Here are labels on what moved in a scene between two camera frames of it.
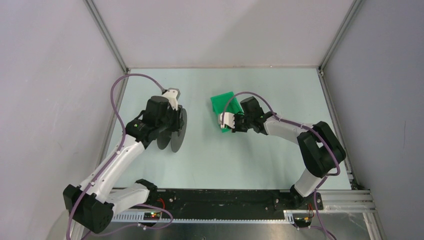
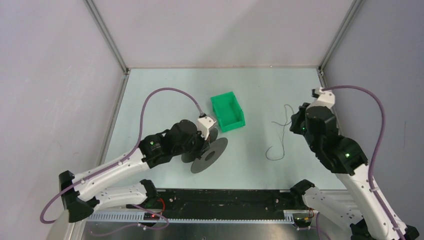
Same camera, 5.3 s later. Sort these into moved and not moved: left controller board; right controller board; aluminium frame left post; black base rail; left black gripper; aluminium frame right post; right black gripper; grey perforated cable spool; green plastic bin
Moved: right black gripper; left black gripper; grey perforated cable spool
Not moved: black base rail; left controller board; green plastic bin; right controller board; aluminium frame left post; aluminium frame right post
